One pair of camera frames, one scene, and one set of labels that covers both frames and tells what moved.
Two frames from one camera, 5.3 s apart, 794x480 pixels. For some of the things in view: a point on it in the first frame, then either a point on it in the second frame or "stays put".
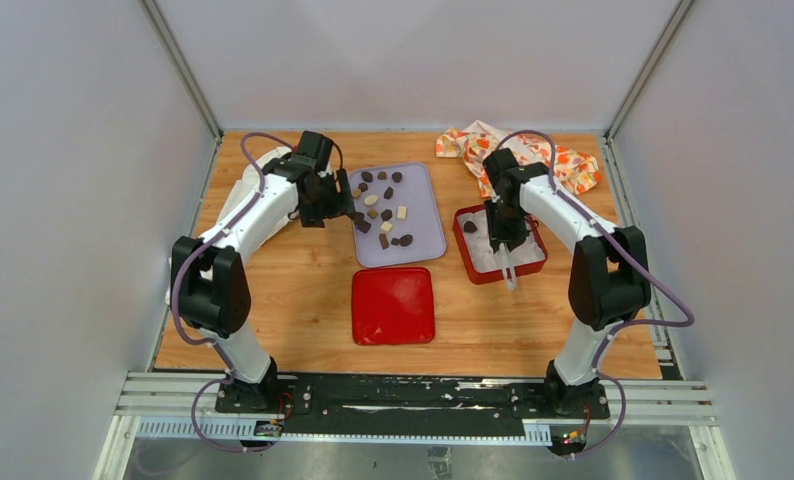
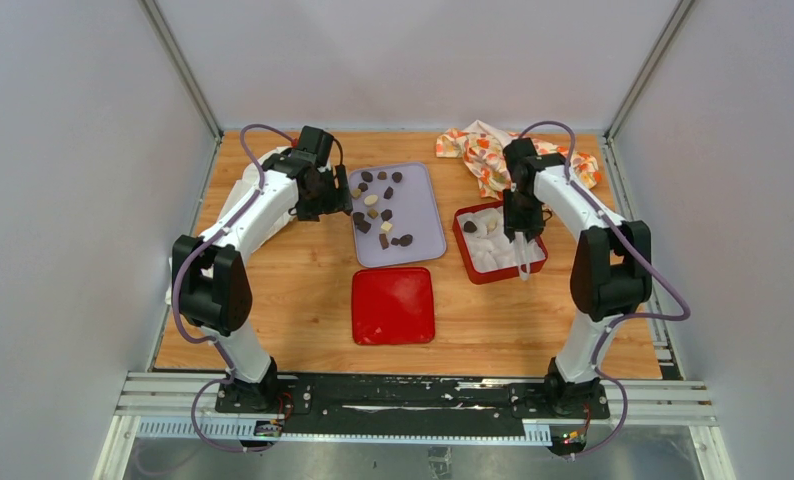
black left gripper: [339, 204] stays put
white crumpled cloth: [247, 182] stays put
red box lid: [392, 306] stays put
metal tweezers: [509, 269] to [521, 246]
